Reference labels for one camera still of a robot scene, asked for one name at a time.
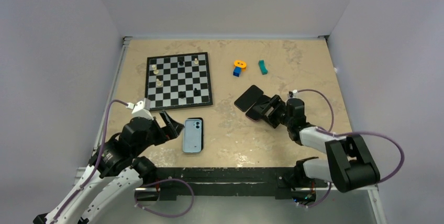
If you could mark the orange ring block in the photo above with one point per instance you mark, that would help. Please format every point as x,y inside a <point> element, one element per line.
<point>240,64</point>

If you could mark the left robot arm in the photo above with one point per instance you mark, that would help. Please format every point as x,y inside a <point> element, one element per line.
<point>116,168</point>

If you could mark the blue cube block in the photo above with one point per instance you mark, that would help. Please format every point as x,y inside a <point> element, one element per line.
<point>237,71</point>

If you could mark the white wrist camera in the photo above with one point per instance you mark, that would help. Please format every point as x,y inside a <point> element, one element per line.
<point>141,109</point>
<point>292,94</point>

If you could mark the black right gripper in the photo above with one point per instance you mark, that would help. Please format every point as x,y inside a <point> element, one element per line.
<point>277,102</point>

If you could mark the teal curved block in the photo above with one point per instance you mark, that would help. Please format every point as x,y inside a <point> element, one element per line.
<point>262,67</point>

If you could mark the black chess piece near left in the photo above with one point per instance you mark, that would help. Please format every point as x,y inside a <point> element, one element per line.
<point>182,94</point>

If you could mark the black chess piece near right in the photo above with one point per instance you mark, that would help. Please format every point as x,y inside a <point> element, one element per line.
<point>196,92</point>

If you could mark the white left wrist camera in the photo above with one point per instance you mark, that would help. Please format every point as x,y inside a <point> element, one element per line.
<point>141,109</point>

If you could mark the white chess piece tall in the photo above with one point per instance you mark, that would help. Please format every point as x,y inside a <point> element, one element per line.
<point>155,69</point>

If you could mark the light blue phone case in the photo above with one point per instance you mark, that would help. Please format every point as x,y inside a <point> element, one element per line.
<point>192,135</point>

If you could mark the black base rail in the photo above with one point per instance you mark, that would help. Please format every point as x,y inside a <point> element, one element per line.
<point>275,182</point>

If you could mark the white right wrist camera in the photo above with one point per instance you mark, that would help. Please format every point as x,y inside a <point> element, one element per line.
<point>292,94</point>

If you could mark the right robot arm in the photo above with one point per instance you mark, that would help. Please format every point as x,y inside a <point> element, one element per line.
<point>349,164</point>

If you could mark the black smartphone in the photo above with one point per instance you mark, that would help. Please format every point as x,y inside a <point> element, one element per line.
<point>248,98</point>

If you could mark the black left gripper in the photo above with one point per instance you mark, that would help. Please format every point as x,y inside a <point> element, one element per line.
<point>171,131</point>

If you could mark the black white chessboard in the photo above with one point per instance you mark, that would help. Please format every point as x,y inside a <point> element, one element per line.
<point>179,78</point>

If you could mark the phone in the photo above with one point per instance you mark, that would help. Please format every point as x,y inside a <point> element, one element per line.
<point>252,113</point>

